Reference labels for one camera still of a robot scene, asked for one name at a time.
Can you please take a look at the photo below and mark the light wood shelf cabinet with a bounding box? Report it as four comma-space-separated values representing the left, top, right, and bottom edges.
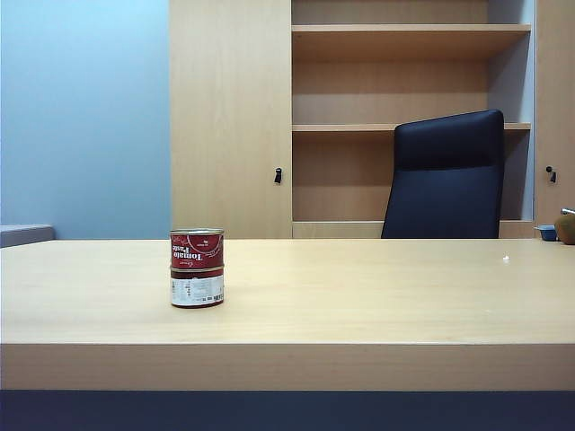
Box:
168, 0, 575, 240

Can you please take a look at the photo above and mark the grey upholstered seat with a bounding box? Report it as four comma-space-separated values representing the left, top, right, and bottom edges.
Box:
0, 224, 57, 249

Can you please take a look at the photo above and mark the black office chair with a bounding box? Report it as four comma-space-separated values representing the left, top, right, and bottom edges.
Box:
380, 109, 506, 240

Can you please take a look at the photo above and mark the brown object at edge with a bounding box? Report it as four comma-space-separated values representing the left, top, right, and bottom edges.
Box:
553, 215, 575, 245

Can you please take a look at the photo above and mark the tomato can with white label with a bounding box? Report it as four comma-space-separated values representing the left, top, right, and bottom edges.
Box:
169, 265, 226, 309

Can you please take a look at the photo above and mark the red tomato paste can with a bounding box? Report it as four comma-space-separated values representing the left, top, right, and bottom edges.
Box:
169, 227, 226, 271

